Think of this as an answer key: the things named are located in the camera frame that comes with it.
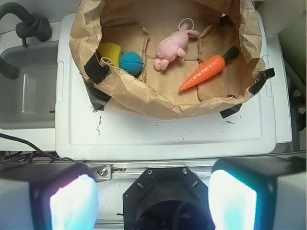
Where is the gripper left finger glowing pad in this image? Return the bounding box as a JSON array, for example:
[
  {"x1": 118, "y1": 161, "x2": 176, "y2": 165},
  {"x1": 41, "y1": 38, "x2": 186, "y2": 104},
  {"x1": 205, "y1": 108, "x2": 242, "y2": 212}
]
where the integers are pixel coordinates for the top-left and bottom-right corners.
[{"x1": 0, "y1": 163, "x2": 99, "y2": 230}]

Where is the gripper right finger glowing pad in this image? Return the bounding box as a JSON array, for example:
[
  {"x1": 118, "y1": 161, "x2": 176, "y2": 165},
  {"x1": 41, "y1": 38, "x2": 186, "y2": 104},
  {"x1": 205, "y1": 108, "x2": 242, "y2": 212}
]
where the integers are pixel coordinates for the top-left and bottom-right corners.
[{"x1": 208, "y1": 156, "x2": 307, "y2": 230}]

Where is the orange toy carrot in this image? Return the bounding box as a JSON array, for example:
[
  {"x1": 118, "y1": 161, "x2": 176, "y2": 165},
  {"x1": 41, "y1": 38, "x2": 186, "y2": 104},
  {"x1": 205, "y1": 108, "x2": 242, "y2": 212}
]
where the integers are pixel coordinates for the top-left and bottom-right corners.
[{"x1": 178, "y1": 46, "x2": 239, "y2": 92}]

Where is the grey sink basin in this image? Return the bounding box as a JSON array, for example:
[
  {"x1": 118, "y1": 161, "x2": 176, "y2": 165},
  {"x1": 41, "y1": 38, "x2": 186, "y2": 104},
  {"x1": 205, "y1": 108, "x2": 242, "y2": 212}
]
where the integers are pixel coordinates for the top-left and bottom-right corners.
[{"x1": 0, "y1": 41, "x2": 58, "y2": 130}]

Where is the yellow sponge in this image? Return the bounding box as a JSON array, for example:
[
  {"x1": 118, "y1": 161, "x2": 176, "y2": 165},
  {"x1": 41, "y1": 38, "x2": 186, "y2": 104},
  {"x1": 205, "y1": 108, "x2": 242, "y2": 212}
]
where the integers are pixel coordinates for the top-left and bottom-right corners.
[{"x1": 98, "y1": 43, "x2": 125, "y2": 67}]

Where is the blue dimpled ball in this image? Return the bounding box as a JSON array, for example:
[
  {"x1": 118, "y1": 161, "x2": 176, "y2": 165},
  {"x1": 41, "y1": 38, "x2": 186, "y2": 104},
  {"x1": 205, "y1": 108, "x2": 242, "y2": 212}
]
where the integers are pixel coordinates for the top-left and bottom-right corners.
[{"x1": 119, "y1": 52, "x2": 143, "y2": 76}]

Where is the black faucet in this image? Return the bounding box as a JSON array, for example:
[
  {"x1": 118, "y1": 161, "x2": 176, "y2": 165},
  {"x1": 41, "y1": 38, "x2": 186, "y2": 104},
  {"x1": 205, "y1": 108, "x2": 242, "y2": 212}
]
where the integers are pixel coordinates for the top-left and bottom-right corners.
[{"x1": 0, "y1": 1, "x2": 52, "y2": 80}]

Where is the pink plush bunny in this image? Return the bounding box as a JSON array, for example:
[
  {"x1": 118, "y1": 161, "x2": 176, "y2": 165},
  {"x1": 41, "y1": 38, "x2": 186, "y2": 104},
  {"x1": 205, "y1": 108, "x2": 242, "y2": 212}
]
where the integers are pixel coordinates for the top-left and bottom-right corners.
[{"x1": 153, "y1": 18, "x2": 200, "y2": 71}]

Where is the brown paper bag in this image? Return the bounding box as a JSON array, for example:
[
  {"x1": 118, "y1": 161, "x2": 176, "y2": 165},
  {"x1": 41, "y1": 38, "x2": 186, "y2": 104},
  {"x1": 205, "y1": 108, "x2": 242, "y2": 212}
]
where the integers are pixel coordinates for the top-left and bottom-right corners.
[{"x1": 69, "y1": 0, "x2": 275, "y2": 120}]

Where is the black cable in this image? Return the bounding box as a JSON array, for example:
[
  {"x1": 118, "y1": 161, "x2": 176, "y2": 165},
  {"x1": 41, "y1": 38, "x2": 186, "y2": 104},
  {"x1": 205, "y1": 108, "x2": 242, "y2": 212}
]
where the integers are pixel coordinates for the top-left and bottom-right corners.
[{"x1": 0, "y1": 133, "x2": 77, "y2": 164}]

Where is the aluminium rail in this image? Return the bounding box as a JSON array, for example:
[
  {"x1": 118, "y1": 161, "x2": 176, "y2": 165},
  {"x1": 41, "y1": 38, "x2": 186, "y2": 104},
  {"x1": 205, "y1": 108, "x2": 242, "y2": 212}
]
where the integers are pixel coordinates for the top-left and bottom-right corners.
[{"x1": 84, "y1": 159, "x2": 216, "y2": 180}]

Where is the black octagonal mount plate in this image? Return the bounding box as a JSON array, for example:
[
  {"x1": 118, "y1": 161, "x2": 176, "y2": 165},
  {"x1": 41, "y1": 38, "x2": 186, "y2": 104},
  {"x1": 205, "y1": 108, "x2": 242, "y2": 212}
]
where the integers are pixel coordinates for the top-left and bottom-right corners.
[{"x1": 123, "y1": 168, "x2": 215, "y2": 230}]

